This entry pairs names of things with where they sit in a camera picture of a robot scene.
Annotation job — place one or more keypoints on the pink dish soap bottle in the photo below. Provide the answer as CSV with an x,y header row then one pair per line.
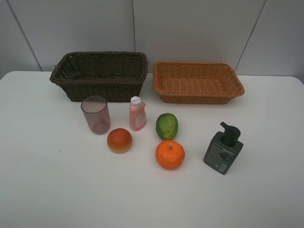
x,y
137,114

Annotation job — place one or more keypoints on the green lime fruit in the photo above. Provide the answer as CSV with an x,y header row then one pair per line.
x,y
167,126

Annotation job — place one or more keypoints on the red orange round bun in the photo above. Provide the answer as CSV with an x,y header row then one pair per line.
x,y
119,140

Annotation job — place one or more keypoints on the orange tangerine fruit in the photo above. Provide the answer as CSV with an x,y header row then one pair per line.
x,y
170,154

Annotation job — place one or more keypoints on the translucent purple plastic cup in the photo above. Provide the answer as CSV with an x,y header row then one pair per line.
x,y
96,113

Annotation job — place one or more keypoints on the dark green pump bottle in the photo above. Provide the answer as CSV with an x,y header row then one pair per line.
x,y
223,149

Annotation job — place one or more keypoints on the light orange wicker basket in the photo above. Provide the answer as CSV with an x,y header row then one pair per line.
x,y
196,83

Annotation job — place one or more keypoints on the dark brown wicker basket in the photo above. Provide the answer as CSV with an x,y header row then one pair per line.
x,y
116,76

